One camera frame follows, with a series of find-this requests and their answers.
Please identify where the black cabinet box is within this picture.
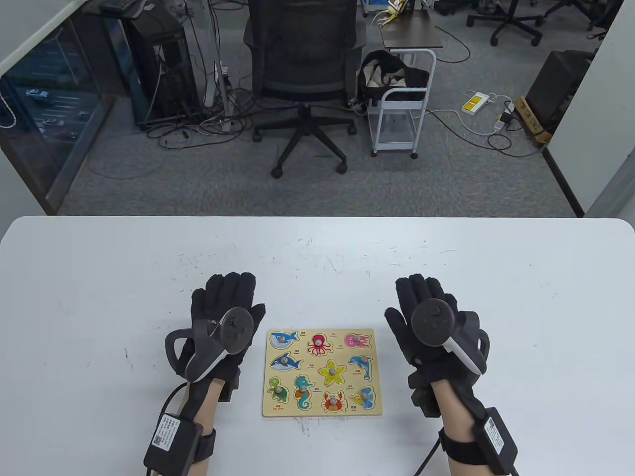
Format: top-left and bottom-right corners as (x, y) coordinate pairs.
(525, 50), (596, 132)

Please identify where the glass partition panel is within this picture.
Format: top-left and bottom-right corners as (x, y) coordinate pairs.
(0, 10), (117, 216)

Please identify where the person's left hand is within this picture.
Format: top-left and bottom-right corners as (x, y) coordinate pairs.
(178, 272), (267, 403)

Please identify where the black wrist strap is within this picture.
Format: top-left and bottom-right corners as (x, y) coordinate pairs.
(195, 429), (217, 463)
(439, 429), (489, 465)

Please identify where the black computer tower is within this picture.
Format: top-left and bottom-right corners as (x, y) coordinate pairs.
(124, 12), (201, 124)

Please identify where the seahorse puzzle piece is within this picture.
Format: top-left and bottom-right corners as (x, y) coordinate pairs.
(294, 374), (316, 411)

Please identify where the black keyboard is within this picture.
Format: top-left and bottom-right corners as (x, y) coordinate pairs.
(97, 0), (149, 18)

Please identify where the person's left forearm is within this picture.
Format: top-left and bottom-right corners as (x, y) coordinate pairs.
(179, 379), (224, 476)

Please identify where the black swivel office chair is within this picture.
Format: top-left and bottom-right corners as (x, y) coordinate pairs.
(466, 0), (544, 48)
(543, 0), (613, 40)

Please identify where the yellow starfish puzzle piece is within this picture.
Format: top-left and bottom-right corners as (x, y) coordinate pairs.
(318, 359), (347, 387)

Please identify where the yellow blue fish puzzle piece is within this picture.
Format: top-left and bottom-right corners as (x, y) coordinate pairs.
(350, 386), (376, 410)

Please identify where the yellow white power strip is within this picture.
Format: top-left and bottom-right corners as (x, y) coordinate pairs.
(461, 92), (491, 116)

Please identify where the yellow white cable bundle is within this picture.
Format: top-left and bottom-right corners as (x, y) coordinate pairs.
(373, 0), (403, 26)

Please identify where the person's right forearm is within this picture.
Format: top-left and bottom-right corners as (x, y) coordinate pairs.
(429, 379), (497, 476)

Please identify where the white cord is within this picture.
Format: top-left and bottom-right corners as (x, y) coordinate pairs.
(0, 91), (18, 129)

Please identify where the white rolling cart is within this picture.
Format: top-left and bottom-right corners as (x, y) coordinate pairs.
(370, 48), (437, 160)

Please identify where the thin black cable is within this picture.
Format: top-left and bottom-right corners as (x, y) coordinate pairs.
(160, 384), (188, 419)
(414, 439), (443, 476)

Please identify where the black mesh office chair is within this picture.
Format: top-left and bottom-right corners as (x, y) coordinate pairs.
(243, 0), (368, 179)

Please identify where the cardboard box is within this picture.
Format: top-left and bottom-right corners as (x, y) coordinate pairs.
(513, 96), (552, 146)

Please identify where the black labelled wrist box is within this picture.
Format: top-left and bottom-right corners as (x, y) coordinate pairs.
(144, 413), (203, 473)
(473, 408), (519, 475)

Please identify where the bundle of floor cables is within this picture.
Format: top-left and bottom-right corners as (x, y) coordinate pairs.
(144, 84), (258, 149)

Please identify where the white desk leg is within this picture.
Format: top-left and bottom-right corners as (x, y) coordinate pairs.
(211, 0), (234, 132)

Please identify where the long black floor cable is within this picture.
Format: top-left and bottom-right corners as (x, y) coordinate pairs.
(427, 109), (544, 158)

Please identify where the black bag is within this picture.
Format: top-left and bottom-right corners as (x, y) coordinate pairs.
(357, 50), (430, 102)

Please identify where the wooden animal puzzle frame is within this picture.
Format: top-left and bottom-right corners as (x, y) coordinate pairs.
(262, 328), (383, 418)

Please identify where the dark brown side desk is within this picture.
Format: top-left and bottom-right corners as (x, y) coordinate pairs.
(380, 9), (444, 50)

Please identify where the person's right hand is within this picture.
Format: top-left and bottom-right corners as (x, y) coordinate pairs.
(384, 274), (491, 419)

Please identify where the black white handheld controller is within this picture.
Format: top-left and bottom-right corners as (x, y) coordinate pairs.
(411, 299), (490, 376)
(165, 307), (254, 382)

